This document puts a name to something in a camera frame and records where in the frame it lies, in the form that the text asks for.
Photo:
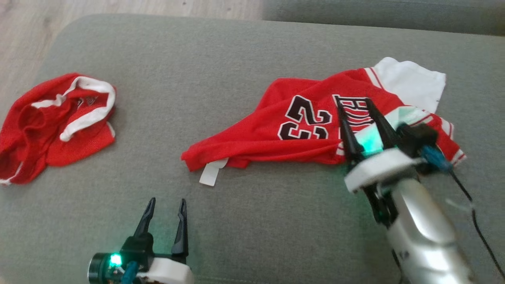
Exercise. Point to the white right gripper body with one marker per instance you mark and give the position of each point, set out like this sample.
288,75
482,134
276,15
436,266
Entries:
378,167

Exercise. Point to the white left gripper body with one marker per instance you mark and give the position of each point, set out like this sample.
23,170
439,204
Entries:
169,272

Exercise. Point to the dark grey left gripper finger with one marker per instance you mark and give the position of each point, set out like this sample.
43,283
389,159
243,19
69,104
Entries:
181,232
145,221

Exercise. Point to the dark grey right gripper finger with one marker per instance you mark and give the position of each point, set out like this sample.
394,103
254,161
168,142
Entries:
384,132
349,138

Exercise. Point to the red basketball jersey white sleeves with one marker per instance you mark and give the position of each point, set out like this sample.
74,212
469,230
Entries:
252,134

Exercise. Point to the red shorts white trim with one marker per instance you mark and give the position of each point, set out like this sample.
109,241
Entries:
35,134

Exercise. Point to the large grey sofa seat cushion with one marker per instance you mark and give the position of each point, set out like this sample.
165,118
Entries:
236,228

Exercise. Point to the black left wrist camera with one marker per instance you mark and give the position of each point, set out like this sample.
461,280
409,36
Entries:
138,248

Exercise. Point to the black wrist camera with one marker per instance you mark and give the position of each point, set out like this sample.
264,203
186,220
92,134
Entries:
138,248
418,138

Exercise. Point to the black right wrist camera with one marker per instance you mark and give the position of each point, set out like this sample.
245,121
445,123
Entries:
418,138

